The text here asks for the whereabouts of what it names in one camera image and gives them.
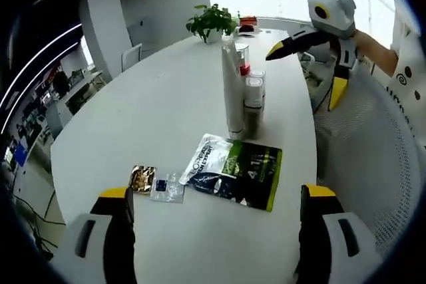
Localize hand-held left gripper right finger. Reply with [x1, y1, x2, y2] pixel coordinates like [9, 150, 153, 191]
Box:
[298, 183, 383, 284]

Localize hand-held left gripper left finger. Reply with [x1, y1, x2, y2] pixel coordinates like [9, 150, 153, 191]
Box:
[56, 186, 136, 284]

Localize clear skincare bottle red collar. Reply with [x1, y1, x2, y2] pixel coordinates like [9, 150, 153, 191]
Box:
[234, 44, 251, 76]

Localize gold foil skincare sachet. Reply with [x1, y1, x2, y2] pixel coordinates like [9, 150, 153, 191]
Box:
[128, 164, 158, 196]

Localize small clear skincare sachet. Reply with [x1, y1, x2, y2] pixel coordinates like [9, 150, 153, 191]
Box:
[149, 172, 186, 204]

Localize white skincare cream tube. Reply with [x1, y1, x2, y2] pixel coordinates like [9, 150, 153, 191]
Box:
[221, 38, 246, 140]

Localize green black skincare packet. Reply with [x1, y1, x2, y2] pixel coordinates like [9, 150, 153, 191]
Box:
[178, 133, 284, 213]

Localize red box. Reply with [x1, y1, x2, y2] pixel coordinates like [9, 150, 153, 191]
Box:
[238, 16, 259, 33]

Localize white mesh office chair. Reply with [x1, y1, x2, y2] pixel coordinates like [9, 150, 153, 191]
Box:
[312, 64, 422, 259]

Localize potted green plant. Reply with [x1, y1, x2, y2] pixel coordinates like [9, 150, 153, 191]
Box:
[185, 3, 239, 44]

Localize blue box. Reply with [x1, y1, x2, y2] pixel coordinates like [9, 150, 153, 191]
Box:
[15, 140, 29, 167]

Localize floor cables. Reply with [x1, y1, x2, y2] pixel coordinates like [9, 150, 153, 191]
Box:
[13, 194, 67, 261]

